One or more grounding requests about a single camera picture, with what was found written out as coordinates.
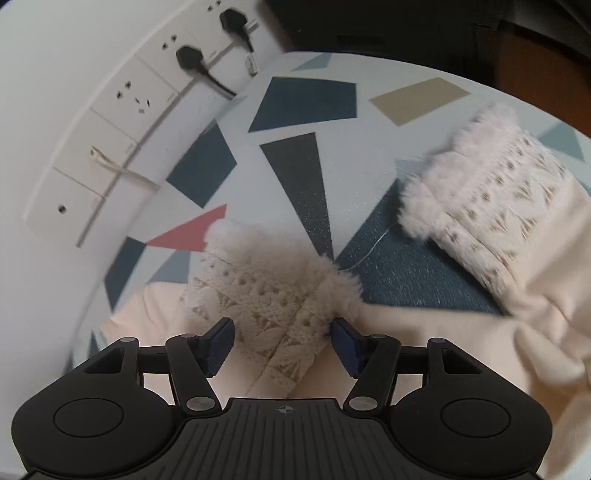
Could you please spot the black plug right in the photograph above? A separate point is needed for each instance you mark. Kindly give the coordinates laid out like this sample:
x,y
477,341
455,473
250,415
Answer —
x,y
234,23

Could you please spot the black plug left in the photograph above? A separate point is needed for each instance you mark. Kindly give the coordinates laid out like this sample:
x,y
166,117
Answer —
x,y
191,59

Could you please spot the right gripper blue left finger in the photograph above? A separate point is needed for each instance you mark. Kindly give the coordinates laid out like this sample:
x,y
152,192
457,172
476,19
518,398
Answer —
x,y
206,353

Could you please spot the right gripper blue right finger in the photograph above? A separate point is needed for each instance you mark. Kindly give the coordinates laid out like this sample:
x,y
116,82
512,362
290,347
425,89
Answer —
x,y
355,350

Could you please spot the white wall socket strip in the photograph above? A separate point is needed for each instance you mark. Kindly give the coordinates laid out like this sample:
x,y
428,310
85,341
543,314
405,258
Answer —
x,y
100,177

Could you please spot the black plug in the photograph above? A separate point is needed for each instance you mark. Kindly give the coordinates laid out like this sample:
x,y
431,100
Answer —
x,y
234,23
191,59

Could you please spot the cream cardigan with fur cuffs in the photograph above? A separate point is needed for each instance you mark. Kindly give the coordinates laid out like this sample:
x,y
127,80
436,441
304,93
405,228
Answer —
x,y
489,246

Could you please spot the patterned geometric tablecloth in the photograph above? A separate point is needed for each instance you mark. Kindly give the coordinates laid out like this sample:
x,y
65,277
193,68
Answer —
x,y
318,147

